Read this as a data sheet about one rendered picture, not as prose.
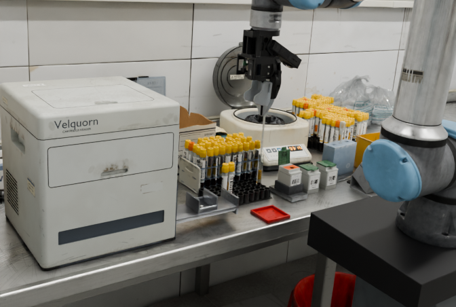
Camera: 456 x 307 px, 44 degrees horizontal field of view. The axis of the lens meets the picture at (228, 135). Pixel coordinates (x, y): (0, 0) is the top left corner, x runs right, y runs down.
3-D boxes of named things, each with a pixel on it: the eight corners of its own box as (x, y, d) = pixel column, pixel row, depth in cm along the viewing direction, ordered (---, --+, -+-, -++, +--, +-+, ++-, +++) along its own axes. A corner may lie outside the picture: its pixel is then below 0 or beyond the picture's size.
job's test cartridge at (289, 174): (288, 194, 144) (291, 171, 143) (276, 187, 148) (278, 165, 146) (300, 191, 147) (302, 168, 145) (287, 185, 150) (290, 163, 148)
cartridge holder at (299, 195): (292, 203, 143) (293, 189, 142) (268, 190, 150) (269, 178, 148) (307, 199, 146) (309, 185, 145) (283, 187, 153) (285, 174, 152)
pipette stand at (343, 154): (334, 183, 158) (339, 149, 155) (315, 175, 163) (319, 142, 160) (356, 176, 164) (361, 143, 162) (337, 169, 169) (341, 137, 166)
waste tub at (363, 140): (384, 181, 162) (389, 148, 159) (351, 166, 173) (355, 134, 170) (415, 175, 169) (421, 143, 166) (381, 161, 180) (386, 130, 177)
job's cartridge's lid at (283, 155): (279, 148, 145) (277, 147, 146) (279, 166, 146) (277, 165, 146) (290, 146, 147) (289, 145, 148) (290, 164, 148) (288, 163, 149)
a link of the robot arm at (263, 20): (269, 9, 138) (290, 12, 132) (267, 28, 139) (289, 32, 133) (244, 8, 134) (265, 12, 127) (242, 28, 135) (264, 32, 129)
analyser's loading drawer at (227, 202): (158, 232, 118) (159, 209, 117) (144, 220, 123) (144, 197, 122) (238, 213, 130) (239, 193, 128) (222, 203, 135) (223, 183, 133)
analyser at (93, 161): (43, 272, 104) (37, 115, 95) (3, 214, 126) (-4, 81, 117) (186, 237, 121) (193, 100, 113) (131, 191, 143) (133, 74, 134)
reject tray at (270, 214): (267, 223, 130) (268, 221, 130) (250, 212, 135) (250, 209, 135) (290, 218, 134) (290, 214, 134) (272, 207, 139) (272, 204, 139)
